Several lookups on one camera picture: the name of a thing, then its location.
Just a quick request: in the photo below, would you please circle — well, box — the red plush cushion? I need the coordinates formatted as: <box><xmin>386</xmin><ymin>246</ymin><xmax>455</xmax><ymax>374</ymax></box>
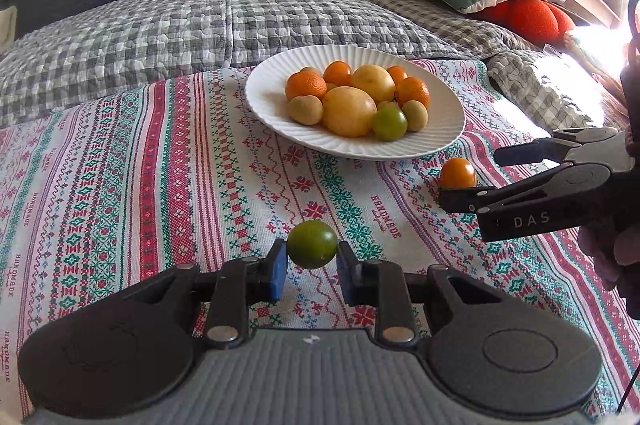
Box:
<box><xmin>475</xmin><ymin>0</ymin><xmax>576</xmax><ymax>47</ymax></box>

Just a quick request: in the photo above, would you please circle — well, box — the orange mandarin right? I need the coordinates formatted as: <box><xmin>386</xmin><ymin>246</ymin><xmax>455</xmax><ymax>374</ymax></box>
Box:
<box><xmin>396</xmin><ymin>77</ymin><xmax>431</xmax><ymax>108</ymax></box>

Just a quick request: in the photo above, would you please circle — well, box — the right hand purple glove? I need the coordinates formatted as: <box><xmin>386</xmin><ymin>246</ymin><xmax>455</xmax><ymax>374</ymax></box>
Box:
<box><xmin>578</xmin><ymin>208</ymin><xmax>639</xmax><ymax>320</ymax></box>

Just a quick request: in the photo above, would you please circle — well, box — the green tomato on plate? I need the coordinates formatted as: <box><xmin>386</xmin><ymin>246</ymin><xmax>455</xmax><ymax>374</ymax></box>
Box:
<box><xmin>372</xmin><ymin>105</ymin><xmax>408</xmax><ymax>141</ymax></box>

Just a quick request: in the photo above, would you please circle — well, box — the small yellow-brown fruit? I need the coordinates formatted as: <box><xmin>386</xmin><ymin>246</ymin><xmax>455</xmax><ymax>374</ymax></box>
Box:
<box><xmin>378</xmin><ymin>101</ymin><xmax>400</xmax><ymax>112</ymax></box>

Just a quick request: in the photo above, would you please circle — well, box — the small orange fruit back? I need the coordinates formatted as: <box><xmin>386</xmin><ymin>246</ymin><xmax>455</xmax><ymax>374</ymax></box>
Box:
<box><xmin>323</xmin><ymin>61</ymin><xmax>352</xmax><ymax>87</ymax></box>

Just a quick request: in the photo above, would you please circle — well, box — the cream white blanket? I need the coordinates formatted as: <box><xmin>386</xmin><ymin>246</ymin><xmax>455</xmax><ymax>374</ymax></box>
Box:
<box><xmin>0</xmin><ymin>6</ymin><xmax>17</xmax><ymax>53</ymax></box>

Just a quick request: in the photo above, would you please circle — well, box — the large yellow fruit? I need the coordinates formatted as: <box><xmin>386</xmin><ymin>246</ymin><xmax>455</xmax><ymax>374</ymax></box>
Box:
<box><xmin>350</xmin><ymin>64</ymin><xmax>396</xmax><ymax>103</ymax></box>
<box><xmin>322</xmin><ymin>86</ymin><xmax>378</xmax><ymax>138</ymax></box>

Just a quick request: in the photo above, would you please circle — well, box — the small brown fruit back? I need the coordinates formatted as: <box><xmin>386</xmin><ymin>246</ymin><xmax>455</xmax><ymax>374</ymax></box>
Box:
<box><xmin>401</xmin><ymin>100</ymin><xmax>428</xmax><ymax>132</ymax></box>

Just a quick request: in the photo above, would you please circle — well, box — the orange tomato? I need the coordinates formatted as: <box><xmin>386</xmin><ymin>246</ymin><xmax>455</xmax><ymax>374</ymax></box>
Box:
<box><xmin>387</xmin><ymin>65</ymin><xmax>408</xmax><ymax>86</ymax></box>
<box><xmin>439</xmin><ymin>157</ymin><xmax>477</xmax><ymax>190</ymax></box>

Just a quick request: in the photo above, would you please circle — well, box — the small brown fruit front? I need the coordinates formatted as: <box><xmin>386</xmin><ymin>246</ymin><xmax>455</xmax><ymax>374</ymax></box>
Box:
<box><xmin>288</xmin><ymin>96</ymin><xmax>323</xmax><ymax>126</ymax></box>

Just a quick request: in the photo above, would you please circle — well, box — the orange mandarin left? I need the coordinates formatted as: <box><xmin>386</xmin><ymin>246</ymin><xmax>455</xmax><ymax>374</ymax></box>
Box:
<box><xmin>285</xmin><ymin>70</ymin><xmax>328</xmax><ymax>101</ymax></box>

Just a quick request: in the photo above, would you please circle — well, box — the grey checkered quilt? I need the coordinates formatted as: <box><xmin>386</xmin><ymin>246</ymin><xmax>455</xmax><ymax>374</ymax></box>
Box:
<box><xmin>1</xmin><ymin>0</ymin><xmax>469</xmax><ymax>127</ymax></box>

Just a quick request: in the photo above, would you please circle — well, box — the red green patterned tablecloth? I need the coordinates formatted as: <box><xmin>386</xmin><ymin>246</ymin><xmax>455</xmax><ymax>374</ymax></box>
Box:
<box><xmin>1</xmin><ymin>61</ymin><xmax>639</xmax><ymax>419</ymax></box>

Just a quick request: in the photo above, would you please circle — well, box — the white ribbed plate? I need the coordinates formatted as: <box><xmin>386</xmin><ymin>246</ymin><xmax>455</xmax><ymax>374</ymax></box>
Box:
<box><xmin>245</xmin><ymin>44</ymin><xmax>465</xmax><ymax>160</ymax></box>

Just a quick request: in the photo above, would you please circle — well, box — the large yellow fruit front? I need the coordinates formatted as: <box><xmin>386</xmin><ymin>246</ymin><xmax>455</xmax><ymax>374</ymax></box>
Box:
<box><xmin>322</xmin><ymin>86</ymin><xmax>378</xmax><ymax>138</ymax></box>

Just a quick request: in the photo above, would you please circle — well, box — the orange mandarin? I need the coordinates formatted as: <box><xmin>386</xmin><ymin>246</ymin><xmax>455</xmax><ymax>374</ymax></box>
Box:
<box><xmin>285</xmin><ymin>70</ymin><xmax>328</xmax><ymax>101</ymax></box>
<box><xmin>396</xmin><ymin>77</ymin><xmax>431</xmax><ymax>108</ymax></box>

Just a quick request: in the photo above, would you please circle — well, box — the green tomato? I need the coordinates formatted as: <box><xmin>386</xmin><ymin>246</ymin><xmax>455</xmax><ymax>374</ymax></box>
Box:
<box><xmin>286</xmin><ymin>220</ymin><xmax>338</xmax><ymax>270</ymax></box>
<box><xmin>372</xmin><ymin>105</ymin><xmax>408</xmax><ymax>141</ymax></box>

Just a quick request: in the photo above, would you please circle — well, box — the large yellow fruit back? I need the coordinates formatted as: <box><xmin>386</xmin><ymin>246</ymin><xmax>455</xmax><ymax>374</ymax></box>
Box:
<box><xmin>350</xmin><ymin>64</ymin><xmax>396</xmax><ymax>103</ymax></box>

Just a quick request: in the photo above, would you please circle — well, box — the small brown fruit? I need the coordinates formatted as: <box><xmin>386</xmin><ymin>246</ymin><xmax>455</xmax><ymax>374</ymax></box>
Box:
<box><xmin>288</xmin><ymin>96</ymin><xmax>323</xmax><ymax>126</ymax></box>
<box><xmin>401</xmin><ymin>100</ymin><xmax>428</xmax><ymax>132</ymax></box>

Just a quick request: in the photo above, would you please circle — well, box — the beige checkered quilt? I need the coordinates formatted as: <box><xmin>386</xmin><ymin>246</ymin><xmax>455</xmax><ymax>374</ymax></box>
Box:
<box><xmin>367</xmin><ymin>0</ymin><xmax>628</xmax><ymax>131</ymax></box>

